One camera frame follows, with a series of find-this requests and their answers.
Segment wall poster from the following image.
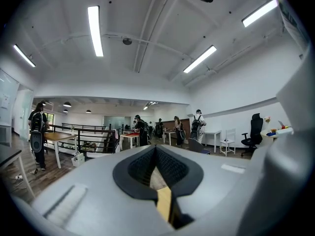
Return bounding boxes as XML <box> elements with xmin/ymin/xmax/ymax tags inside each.
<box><xmin>279</xmin><ymin>0</ymin><xmax>311</xmax><ymax>52</ymax></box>

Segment small white table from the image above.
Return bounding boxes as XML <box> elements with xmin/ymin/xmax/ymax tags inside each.
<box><xmin>162</xmin><ymin>129</ymin><xmax>177</xmax><ymax>146</ymax></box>

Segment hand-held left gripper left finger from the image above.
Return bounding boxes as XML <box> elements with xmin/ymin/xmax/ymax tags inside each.
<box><xmin>31</xmin><ymin>144</ymin><xmax>173</xmax><ymax>231</ymax></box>

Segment black office chair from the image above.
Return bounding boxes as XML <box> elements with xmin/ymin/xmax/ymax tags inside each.
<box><xmin>240</xmin><ymin>113</ymin><xmax>264</xmax><ymax>157</ymax></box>

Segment blue seat black chair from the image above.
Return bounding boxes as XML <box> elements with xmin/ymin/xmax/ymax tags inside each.
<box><xmin>188</xmin><ymin>138</ymin><xmax>211</xmax><ymax>155</ymax></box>

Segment wooden desk white legs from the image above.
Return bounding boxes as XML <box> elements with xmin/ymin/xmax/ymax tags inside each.
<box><xmin>44</xmin><ymin>131</ymin><xmax>78</xmax><ymax>170</ymax></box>

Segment black metal railing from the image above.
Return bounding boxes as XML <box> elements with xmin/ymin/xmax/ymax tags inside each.
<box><xmin>48</xmin><ymin>122</ymin><xmax>121</xmax><ymax>154</ymax></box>

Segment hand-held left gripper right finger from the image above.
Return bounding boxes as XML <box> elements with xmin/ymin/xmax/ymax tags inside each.
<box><xmin>156</xmin><ymin>144</ymin><xmax>251</xmax><ymax>221</ymax></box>

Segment white wooden chair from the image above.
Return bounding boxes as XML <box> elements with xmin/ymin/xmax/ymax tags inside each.
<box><xmin>219</xmin><ymin>128</ymin><xmax>237</xmax><ymax>157</ymax></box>

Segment white bag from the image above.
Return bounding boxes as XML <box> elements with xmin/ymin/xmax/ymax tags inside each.
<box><xmin>71</xmin><ymin>152</ymin><xmax>86</xmax><ymax>168</ymax></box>

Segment long ceiling light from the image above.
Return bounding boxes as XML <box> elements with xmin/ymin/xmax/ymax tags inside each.
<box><xmin>87</xmin><ymin>5</ymin><xmax>104</xmax><ymax>58</ymax></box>
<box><xmin>241</xmin><ymin>0</ymin><xmax>279</xmax><ymax>28</ymax></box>
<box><xmin>183</xmin><ymin>45</ymin><xmax>218</xmax><ymax>74</ymax></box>
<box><xmin>13</xmin><ymin>43</ymin><xmax>36</xmax><ymax>68</ymax></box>

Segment dark-topped desk white legs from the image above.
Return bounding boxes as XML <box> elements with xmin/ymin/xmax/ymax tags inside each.
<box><xmin>0</xmin><ymin>143</ymin><xmax>35</xmax><ymax>199</ymax></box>

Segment yellow square table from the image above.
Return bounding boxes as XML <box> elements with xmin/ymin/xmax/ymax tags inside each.
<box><xmin>157</xmin><ymin>187</ymin><xmax>172</xmax><ymax>223</ymax></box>

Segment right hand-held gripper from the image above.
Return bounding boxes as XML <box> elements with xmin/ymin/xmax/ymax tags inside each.
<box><xmin>235</xmin><ymin>45</ymin><xmax>315</xmax><ymax>236</ymax></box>

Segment white table with toys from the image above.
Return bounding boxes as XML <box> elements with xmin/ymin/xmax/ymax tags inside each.
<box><xmin>260</xmin><ymin>120</ymin><xmax>294</xmax><ymax>148</ymax></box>

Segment glass whiteboard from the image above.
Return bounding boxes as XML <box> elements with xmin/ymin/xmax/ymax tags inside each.
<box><xmin>0</xmin><ymin>68</ymin><xmax>20</xmax><ymax>126</ymax></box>

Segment white table red cloth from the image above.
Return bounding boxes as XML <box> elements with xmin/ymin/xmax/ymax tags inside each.
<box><xmin>119</xmin><ymin>131</ymin><xmax>140</xmax><ymax>150</ymax></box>

